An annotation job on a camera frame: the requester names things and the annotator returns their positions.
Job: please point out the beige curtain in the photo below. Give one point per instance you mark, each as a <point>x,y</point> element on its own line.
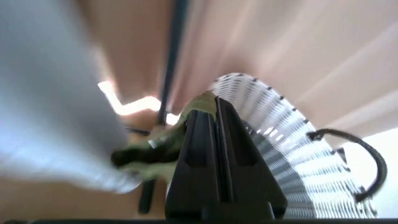
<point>280,46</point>

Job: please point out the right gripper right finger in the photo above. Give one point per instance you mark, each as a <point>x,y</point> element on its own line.
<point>248,180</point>

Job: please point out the pale grey shorts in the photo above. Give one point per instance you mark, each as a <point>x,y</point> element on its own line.
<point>46,109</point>

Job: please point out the white laundry basket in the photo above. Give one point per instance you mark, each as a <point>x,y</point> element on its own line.
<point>295,149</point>

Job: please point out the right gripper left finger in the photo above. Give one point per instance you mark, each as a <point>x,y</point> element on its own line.
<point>192,180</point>

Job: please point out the green garment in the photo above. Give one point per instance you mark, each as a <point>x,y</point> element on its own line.
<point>161,146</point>

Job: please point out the black clothes rack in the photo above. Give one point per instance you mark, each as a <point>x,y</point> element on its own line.
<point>174,46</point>

